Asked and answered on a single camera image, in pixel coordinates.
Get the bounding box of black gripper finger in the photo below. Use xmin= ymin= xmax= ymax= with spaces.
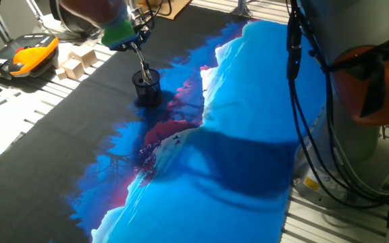
xmin=126 ymin=39 xmax=142 ymax=51
xmin=136 ymin=29 xmax=152 ymax=47

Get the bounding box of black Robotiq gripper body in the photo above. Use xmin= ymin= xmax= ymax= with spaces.
xmin=113 ymin=40 xmax=138 ymax=52

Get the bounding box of thin black gel pen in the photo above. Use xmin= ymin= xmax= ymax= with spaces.
xmin=129 ymin=41 xmax=151 ymax=84

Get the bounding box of black mesh pen holder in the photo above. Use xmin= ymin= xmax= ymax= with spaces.
xmin=132 ymin=68 xmax=163 ymax=109

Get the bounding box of brown cardboard sheet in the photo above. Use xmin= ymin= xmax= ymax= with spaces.
xmin=136 ymin=0 xmax=192 ymax=20

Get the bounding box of small wooden block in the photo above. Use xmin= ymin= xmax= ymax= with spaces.
xmin=54 ymin=67 xmax=68 ymax=81

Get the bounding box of orange grey teach pendant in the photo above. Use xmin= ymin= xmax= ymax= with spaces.
xmin=0 ymin=32 xmax=60 ymax=81

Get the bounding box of printed landscape cloth mat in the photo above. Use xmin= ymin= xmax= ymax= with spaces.
xmin=0 ymin=5 xmax=327 ymax=243

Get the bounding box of black ribbon tie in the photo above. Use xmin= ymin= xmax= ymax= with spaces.
xmin=326 ymin=33 xmax=389 ymax=119

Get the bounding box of green wrist flange mount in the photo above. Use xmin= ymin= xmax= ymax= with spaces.
xmin=101 ymin=19 xmax=140 ymax=51

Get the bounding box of black background cable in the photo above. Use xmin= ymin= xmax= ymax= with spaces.
xmin=143 ymin=0 xmax=174 ymax=21

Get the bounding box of aluminium post foot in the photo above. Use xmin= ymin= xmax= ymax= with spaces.
xmin=230 ymin=0 xmax=253 ymax=18

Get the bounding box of black cable with connector plug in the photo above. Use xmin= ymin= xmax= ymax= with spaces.
xmin=284 ymin=0 xmax=389 ymax=210

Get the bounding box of thin black cable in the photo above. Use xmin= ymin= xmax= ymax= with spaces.
xmin=288 ymin=0 xmax=389 ymax=203

